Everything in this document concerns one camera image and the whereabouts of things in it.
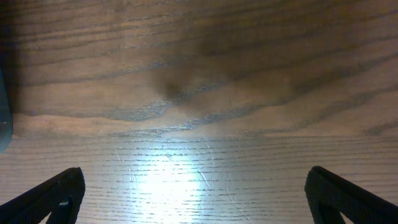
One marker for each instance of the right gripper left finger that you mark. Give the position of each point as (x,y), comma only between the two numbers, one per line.
(57,200)

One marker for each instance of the grey plastic basket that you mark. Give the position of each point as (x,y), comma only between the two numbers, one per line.
(6,124)

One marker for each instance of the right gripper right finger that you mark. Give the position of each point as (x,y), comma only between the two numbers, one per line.
(331,197)

